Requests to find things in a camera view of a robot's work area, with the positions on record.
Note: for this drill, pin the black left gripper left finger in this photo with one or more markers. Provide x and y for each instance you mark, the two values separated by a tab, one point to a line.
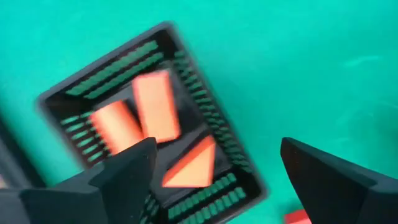
118	193

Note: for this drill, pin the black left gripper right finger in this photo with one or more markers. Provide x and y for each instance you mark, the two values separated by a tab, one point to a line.
335	193

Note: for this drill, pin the orange foam cylinder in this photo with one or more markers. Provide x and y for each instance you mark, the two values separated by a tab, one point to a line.
115	127

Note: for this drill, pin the orange triangular foam block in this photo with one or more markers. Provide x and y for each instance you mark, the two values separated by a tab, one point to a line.
196	171

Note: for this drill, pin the orange rectangular foam block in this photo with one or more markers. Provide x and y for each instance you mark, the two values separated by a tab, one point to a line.
155	105

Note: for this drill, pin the red foam block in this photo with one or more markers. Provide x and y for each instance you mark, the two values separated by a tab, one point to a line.
295	218

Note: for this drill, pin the black slotted plastic basket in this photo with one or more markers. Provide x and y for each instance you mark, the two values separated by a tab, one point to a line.
189	124

